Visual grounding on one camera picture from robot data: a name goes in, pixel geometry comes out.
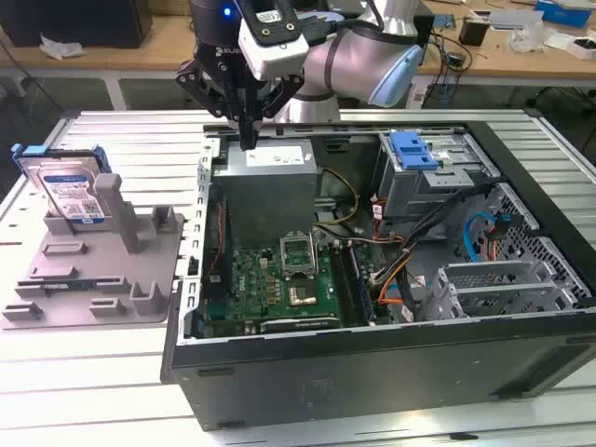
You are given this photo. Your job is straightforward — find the large black box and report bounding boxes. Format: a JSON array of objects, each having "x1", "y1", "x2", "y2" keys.
[{"x1": 413, "y1": 13, "x2": 437, "y2": 47}]

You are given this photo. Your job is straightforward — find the black computer tower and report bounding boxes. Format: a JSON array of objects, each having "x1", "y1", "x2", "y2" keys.
[{"x1": 0, "y1": 0, "x2": 154, "y2": 49}]

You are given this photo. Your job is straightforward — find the black graphics card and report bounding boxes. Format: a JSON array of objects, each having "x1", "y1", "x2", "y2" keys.
[{"x1": 258, "y1": 316, "x2": 342, "y2": 334}]

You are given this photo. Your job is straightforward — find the hard disk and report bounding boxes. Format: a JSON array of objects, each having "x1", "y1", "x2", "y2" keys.
[{"x1": 9, "y1": 142, "x2": 113, "y2": 233}]

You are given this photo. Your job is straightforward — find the CPU socket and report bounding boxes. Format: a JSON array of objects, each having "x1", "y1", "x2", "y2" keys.
[{"x1": 287, "y1": 283, "x2": 318, "y2": 309}]

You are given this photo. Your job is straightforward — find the green motherboard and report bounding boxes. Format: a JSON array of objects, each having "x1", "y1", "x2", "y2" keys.
[{"x1": 199, "y1": 232, "x2": 379, "y2": 328}]

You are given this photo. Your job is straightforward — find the orange power wire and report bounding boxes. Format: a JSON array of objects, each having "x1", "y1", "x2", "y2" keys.
[{"x1": 372, "y1": 267, "x2": 406, "y2": 308}]

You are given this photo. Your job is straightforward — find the grey power supply unit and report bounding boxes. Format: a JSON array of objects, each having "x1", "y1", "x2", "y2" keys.
[{"x1": 211, "y1": 139, "x2": 323, "y2": 249}]

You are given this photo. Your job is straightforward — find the metal socket cover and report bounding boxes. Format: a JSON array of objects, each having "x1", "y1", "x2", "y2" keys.
[{"x1": 278, "y1": 230, "x2": 321, "y2": 280}]

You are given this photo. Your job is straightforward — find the blue data wire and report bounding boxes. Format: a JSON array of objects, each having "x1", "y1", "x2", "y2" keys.
[{"x1": 464, "y1": 211, "x2": 497, "y2": 264}]

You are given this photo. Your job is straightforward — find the grey metal drive cage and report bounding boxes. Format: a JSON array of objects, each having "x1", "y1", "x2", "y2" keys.
[{"x1": 376, "y1": 132, "x2": 502, "y2": 230}]

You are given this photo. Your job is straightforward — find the yellow power supply wires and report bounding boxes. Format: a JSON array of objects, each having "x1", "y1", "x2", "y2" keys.
[{"x1": 314, "y1": 167, "x2": 360, "y2": 230}]

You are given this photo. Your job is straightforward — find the grey metal disk bay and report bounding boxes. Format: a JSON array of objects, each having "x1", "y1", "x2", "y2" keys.
[{"x1": 418, "y1": 258, "x2": 595, "y2": 322}]

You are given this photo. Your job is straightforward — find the black wire bundle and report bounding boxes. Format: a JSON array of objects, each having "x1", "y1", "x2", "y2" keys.
[{"x1": 398, "y1": 183, "x2": 494, "y2": 322}]

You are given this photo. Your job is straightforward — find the blue cardboard box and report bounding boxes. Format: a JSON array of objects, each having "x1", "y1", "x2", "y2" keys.
[{"x1": 534, "y1": 0, "x2": 593, "y2": 27}]

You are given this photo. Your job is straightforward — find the grey parts rack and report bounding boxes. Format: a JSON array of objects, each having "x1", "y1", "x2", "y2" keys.
[{"x1": 0, "y1": 172, "x2": 187, "y2": 332}]

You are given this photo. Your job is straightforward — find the crumpled white plastic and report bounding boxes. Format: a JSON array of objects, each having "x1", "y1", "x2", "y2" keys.
[{"x1": 39, "y1": 32, "x2": 86, "y2": 61}]

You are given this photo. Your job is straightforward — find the black RAM slot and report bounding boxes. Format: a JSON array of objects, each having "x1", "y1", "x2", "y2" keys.
[
  {"x1": 338, "y1": 240, "x2": 367, "y2": 327},
  {"x1": 329, "y1": 240, "x2": 356, "y2": 327}
]

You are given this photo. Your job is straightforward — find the blue plastic drive latch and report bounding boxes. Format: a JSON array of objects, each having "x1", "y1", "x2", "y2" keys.
[{"x1": 390, "y1": 131, "x2": 441, "y2": 171}]

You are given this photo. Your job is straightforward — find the small black box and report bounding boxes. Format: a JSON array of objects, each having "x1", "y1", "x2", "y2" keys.
[{"x1": 458, "y1": 16, "x2": 491, "y2": 47}]

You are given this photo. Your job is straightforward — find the multicolour disk power wire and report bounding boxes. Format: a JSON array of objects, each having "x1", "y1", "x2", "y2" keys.
[{"x1": 483, "y1": 216, "x2": 512, "y2": 263}]

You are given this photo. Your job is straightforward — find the wooden desk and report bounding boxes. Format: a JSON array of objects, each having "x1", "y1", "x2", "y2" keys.
[{"x1": 0, "y1": 0, "x2": 596, "y2": 80}]

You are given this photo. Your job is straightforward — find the black open PC case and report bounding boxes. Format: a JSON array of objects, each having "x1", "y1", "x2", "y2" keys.
[{"x1": 160, "y1": 119, "x2": 596, "y2": 432}]

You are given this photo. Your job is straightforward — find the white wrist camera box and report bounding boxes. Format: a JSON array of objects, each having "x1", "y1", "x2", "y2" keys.
[{"x1": 237, "y1": 0, "x2": 311, "y2": 79}]

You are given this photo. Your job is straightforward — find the green RAM stick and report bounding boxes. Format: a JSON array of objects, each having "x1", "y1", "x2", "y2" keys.
[
  {"x1": 44, "y1": 280, "x2": 102, "y2": 292},
  {"x1": 348, "y1": 241, "x2": 378, "y2": 326}
]

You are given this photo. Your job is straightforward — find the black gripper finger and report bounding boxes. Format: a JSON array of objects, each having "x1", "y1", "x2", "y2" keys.
[
  {"x1": 249, "y1": 74, "x2": 305, "y2": 151},
  {"x1": 175, "y1": 61, "x2": 251, "y2": 151}
]

